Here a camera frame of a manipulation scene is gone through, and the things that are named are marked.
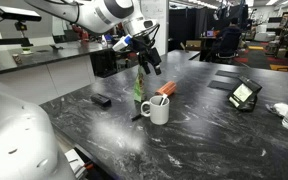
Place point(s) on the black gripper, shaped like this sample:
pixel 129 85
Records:
pixel 143 46

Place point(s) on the green snack pack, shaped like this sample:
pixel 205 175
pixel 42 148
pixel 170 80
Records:
pixel 139 86

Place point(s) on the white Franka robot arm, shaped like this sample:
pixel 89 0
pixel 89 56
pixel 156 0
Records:
pixel 94 13

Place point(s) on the orange cylindrical roll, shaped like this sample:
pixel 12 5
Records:
pixel 166 88

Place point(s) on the white marker in mug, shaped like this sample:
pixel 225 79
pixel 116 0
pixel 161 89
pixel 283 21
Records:
pixel 163 99

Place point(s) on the white ceramic mug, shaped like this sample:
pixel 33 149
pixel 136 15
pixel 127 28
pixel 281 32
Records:
pixel 159 111

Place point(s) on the black pen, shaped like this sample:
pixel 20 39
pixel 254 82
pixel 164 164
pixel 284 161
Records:
pixel 136 117

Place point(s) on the black rectangular box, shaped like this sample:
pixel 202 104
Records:
pixel 101 100

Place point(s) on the black flat mat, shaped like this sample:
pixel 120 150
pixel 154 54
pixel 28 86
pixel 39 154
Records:
pixel 229 73
pixel 222 85

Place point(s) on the black office chair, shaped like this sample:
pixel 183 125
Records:
pixel 229 50

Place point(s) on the seated person in dark clothes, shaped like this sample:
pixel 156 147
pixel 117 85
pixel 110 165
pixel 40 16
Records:
pixel 229 35

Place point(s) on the black timer with display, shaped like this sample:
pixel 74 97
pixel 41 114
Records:
pixel 243 94

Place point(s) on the white cabinet with black counter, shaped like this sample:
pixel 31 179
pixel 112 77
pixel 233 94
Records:
pixel 44 75

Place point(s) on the crumpled white wrapper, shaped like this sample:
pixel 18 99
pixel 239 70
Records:
pixel 279 108

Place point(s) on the small tin can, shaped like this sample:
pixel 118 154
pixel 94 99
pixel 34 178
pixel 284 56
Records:
pixel 17 59

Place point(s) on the white and blue wrist camera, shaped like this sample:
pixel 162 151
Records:
pixel 122 42

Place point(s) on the black camera on stand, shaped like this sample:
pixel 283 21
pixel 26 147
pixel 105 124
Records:
pixel 16 13

